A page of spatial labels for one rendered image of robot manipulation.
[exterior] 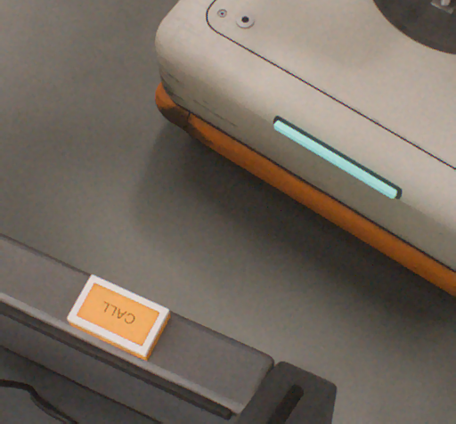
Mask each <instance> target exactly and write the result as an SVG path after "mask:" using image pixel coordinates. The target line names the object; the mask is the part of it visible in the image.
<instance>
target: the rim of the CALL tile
mask: <svg viewBox="0 0 456 424"><path fill-rule="evenodd" d="M94 283H96V284H98V285H100V286H103V287H105V288H107V289H110V290H113V291H115V292H116V293H117V294H119V295H121V296H124V297H126V298H129V299H131V300H134V301H136V302H138V303H140V304H143V305H144V306H147V307H149V308H150V309H153V310H155V311H157V312H159V315H158V317H157V319H156V321H155V323H154V325H153V327H152V328H151V331H150V333H149V335H148V337H147V339H146V341H145V342H144V344H142V346H141V347H140V346H138V345H136V344H135V343H133V342H131V341H130V340H127V339H125V338H122V337H120V336H119V335H117V334H114V333H111V332H109V331H107V330H105V329H102V328H100V326H98V325H95V324H93V323H91V322H88V321H86V320H84V319H82V318H79V317H76V315H77V311H78V310H79V308H80V307H81V305H82V304H83V302H85V300H86V297H87V295H88V293H89V291H90V289H91V288H92V287H93V285H94ZM168 314H169V310H168V309H166V308H165V307H163V306H158V304H156V303H154V302H152V301H150V300H148V299H145V298H142V297H139V296H137V295H135V294H134V293H130V292H128V290H126V289H123V288H120V287H119V286H116V285H114V284H112V283H109V282H107V281H105V280H101V278H99V277H97V276H95V275H93V274H92V275H91V277H90V279H89V281H88V283H87V284H86V286H85V287H84V288H83V290H82V292H81V293H80V295H79V298H78V300H77V302H76V304H75V305H74V307H73V308H72V310H71V312H70V314H69V317H68V321H69V322H72V323H74V324H76V325H77V326H79V327H82V328H85V329H86V330H88V331H90V332H92V333H93V334H97V335H99V336H101V337H103V338H106V339H107V340H110V341H113V342H115V344H117V345H119V346H121V347H124V348H126V349H129V350H131V351H133V352H135V353H137V354H139V355H143V356H146V355H147V354H148V353H149V351H150V349H151V346H152V344H153V342H154V340H155V339H156V337H157V335H158V333H159V331H160V330H161V328H162V326H163V324H164V323H165V321H166V318H167V316H168Z"/></svg>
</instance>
